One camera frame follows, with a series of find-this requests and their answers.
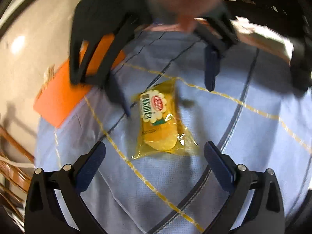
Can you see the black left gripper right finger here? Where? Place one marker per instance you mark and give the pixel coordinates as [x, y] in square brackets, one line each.
[266, 210]

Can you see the pink cloth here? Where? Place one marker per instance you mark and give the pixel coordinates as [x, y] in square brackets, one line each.
[258, 36]

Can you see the brown wooden rack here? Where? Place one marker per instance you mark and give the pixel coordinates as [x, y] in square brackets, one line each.
[12, 172]

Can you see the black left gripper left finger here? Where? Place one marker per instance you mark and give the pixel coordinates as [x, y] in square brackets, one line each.
[42, 211]

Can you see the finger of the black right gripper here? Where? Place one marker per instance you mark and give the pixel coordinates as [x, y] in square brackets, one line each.
[212, 53]
[103, 78]

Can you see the yellow cake packet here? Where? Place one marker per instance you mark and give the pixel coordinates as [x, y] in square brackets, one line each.
[161, 128]

